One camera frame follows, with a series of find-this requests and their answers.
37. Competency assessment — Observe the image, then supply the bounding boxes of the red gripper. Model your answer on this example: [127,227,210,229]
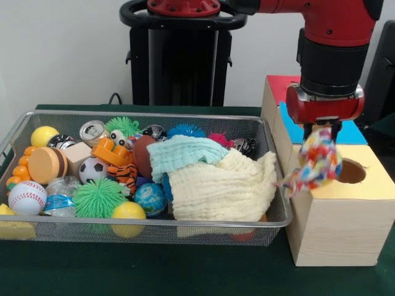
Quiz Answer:
[285,84,366,139]

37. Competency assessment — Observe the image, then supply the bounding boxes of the colourful patterned cloth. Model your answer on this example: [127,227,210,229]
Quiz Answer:
[273,128,343,198]

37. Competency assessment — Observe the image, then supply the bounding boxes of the wooden box with three holes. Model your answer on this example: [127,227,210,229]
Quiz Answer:
[260,74,395,268]

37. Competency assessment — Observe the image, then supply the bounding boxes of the silver mesh bin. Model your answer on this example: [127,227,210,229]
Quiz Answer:
[0,109,294,247]

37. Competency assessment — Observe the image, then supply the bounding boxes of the green cloth side table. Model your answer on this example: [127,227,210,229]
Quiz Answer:
[367,111,395,149]

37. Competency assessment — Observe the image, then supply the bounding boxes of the black chair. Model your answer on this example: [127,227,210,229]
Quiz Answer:
[359,20,395,124]

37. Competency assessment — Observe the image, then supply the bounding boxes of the cream waffle cloth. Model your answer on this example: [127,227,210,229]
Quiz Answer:
[166,149,278,223]

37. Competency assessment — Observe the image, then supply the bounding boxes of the light blue waffle cloth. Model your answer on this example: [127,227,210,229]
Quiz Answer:
[146,134,231,184]

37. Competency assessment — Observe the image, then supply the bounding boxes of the brown toy football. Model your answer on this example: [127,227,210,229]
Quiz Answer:
[132,135,158,178]

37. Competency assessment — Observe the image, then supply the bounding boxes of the blue globe ball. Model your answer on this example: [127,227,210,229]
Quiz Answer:
[134,183,167,216]

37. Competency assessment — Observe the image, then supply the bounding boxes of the yellow ball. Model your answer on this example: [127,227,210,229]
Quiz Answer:
[110,202,148,240]

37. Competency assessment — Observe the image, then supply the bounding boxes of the dark green table cloth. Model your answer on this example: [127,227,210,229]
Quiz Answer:
[0,104,395,296]

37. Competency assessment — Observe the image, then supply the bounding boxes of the small soccer ball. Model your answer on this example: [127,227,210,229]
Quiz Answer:
[79,157,109,184]

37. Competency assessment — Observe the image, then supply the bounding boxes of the green spiky rubber ball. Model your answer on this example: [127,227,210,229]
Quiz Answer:
[72,177,129,219]

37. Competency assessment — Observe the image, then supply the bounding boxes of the plain wooden cube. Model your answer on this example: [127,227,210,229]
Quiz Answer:
[63,141,93,179]

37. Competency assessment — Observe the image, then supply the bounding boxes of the round wooden burger toy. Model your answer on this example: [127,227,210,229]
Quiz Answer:
[28,147,69,185]

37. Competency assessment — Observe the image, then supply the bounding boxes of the white baseball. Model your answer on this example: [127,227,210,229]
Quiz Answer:
[8,180,49,216]

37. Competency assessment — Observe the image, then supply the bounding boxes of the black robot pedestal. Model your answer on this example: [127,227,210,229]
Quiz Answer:
[119,0,247,107]

